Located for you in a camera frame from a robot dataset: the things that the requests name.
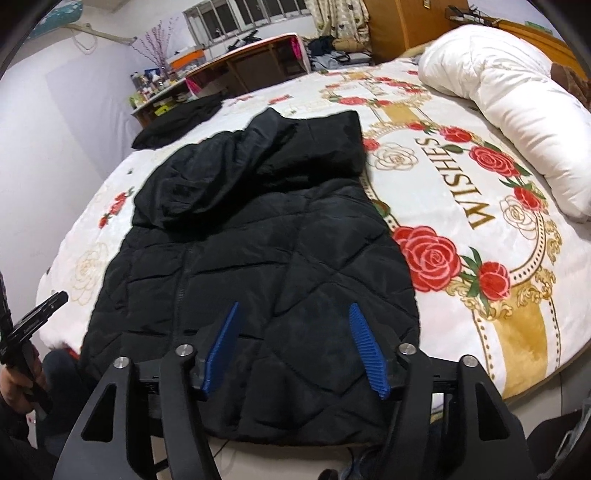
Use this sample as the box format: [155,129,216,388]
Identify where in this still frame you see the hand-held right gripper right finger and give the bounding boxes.
[348,302,536,480]

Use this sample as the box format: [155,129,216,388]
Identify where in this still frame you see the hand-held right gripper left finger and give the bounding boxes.
[58,302,241,480]

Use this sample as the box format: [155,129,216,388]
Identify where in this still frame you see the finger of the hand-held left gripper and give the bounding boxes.
[9,291,70,335]

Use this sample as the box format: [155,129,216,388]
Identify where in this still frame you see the black hooded puffer jacket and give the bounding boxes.
[78,110,421,446]

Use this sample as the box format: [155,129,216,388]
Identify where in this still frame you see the pile of clothes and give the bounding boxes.
[307,36,375,70]

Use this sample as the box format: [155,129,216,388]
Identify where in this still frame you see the person's left hand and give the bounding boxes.
[0,347,48,409]

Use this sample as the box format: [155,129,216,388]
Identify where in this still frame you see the rose printed blanket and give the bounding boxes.
[34,58,591,407]

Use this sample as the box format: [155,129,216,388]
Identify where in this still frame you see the folded black garment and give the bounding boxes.
[131,95,225,149]

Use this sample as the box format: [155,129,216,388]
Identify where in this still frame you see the wooden shelf unit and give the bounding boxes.
[130,78,195,127]

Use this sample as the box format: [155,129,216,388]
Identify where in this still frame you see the group of bottles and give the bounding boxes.
[129,67,178,102]

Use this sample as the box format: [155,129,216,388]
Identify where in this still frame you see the white duvet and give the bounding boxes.
[418,24,591,224]

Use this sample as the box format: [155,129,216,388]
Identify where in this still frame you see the pink flower branches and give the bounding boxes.
[131,16,181,70]

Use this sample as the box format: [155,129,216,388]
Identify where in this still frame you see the orange storage box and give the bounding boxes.
[167,46,206,70]

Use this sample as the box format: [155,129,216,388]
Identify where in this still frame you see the teal patterned cloth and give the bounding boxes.
[28,4,72,29]

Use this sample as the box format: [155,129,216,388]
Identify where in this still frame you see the wooden desk with white edge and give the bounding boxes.
[185,33,311,97]

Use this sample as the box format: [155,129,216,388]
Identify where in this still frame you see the black tools on desk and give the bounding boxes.
[226,30,259,49]

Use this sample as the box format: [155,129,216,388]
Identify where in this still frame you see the wooden wardrobe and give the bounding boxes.
[365,0,467,63]

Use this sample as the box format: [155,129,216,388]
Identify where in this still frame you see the brown teddy bear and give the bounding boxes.
[551,62,591,109]

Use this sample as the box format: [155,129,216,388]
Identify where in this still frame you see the barred window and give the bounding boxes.
[182,0,315,47]

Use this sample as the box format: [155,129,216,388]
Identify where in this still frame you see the heart patterned curtain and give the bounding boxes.
[305,0,370,41]

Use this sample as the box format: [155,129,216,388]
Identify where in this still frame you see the wooden headboard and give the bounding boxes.
[445,4,583,70]

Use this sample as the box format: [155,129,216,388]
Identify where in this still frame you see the white wall pipe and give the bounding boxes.
[60,23,139,48]

